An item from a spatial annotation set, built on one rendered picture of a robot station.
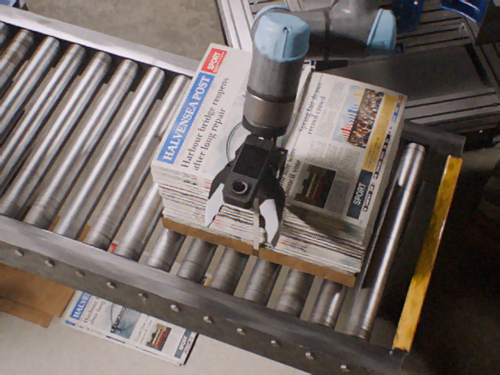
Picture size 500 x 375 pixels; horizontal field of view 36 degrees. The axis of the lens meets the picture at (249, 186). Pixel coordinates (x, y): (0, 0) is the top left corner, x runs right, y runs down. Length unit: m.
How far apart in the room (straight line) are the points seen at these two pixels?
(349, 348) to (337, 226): 0.24
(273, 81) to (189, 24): 1.85
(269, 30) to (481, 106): 1.48
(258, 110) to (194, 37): 1.78
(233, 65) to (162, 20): 1.56
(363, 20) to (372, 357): 0.57
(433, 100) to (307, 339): 1.24
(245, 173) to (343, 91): 0.33
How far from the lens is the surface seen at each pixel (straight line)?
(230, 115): 1.35
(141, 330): 2.27
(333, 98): 1.38
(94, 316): 2.31
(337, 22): 1.21
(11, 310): 2.39
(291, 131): 1.33
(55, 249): 1.51
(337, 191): 1.27
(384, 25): 1.22
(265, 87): 1.12
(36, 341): 2.33
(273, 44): 1.09
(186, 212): 1.42
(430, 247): 1.49
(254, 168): 1.14
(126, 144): 1.63
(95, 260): 1.49
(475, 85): 2.56
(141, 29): 2.95
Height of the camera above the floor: 2.10
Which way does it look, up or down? 57 degrees down
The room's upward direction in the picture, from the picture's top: straight up
